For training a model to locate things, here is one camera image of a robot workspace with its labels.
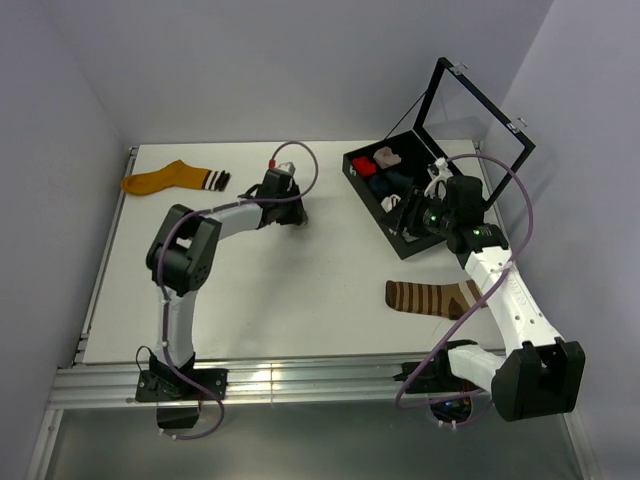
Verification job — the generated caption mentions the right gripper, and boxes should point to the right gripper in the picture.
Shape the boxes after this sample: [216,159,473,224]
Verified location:
[378,185,456,239]

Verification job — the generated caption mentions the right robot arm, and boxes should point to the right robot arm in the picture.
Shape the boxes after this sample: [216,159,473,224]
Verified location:
[382,176,586,422]

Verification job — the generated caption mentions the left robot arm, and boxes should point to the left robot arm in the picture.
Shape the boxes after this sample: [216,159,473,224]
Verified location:
[146,162,308,399]

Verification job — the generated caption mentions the rolled white striped sock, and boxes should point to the rolled white striped sock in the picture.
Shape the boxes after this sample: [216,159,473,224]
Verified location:
[381,194,401,212]

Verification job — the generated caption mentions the rolled navy sock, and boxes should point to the rolled navy sock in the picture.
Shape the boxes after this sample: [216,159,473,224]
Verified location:
[384,170,414,191]

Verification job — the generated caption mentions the rolled teal sock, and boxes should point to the rolled teal sock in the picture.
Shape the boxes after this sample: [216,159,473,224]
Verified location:
[368,175,390,200]

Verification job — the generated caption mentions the rolled red sock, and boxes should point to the rolled red sock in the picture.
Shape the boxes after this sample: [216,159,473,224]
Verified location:
[351,156,377,178]

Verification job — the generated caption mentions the rolled beige sock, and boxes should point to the rolled beige sock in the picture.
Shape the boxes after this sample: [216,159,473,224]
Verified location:
[373,146,402,169]

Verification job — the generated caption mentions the brown cream striped sock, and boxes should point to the brown cream striped sock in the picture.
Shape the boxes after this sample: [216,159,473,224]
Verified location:
[385,280,482,321]

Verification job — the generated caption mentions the black storage box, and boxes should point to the black storage box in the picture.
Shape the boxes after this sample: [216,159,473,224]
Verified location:
[343,57,535,259]

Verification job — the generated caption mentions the mustard yellow sock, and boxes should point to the mustard yellow sock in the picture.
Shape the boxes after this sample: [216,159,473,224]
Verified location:
[120,160,231,196]

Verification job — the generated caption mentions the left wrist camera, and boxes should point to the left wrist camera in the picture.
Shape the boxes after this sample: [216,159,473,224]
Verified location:
[268,158,296,177]

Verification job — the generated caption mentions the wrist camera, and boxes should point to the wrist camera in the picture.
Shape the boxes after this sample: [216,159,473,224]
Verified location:
[424,157,453,199]
[268,158,296,177]

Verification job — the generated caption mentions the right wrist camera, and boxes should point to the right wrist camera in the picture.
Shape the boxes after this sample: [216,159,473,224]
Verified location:
[424,157,453,199]

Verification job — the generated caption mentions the aluminium table frame rail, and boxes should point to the aluminium table frame rail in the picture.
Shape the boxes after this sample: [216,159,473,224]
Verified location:
[47,349,574,411]

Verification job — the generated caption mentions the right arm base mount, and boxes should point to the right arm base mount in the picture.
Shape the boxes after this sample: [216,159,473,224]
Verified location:
[406,340,478,394]

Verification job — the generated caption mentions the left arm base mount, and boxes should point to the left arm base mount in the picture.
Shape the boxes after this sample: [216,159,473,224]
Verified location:
[135,344,230,431]

